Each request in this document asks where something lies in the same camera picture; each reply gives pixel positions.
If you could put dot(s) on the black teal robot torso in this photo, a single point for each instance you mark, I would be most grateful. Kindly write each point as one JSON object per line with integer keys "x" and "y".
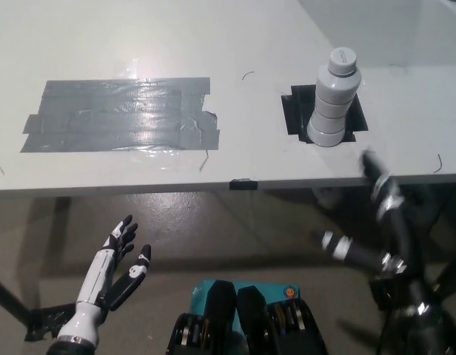
{"x": 246, "y": 325}

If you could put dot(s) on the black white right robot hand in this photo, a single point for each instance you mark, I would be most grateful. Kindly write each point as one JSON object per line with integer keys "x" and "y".
{"x": 394, "y": 225}

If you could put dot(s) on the black metal table leg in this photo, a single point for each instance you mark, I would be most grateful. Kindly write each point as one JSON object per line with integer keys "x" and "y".
{"x": 9, "y": 299}

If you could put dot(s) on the white ribbed plastic bottle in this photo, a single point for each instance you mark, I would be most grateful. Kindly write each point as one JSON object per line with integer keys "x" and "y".
{"x": 333, "y": 107}

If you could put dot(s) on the black tape square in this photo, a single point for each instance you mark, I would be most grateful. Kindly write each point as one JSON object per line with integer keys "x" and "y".
{"x": 296, "y": 114}

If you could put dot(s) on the grey duct tape patch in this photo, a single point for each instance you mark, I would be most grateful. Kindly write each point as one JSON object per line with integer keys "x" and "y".
{"x": 120, "y": 114}

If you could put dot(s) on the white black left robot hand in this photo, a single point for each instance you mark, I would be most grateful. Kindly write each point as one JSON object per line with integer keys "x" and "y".
{"x": 94, "y": 273}

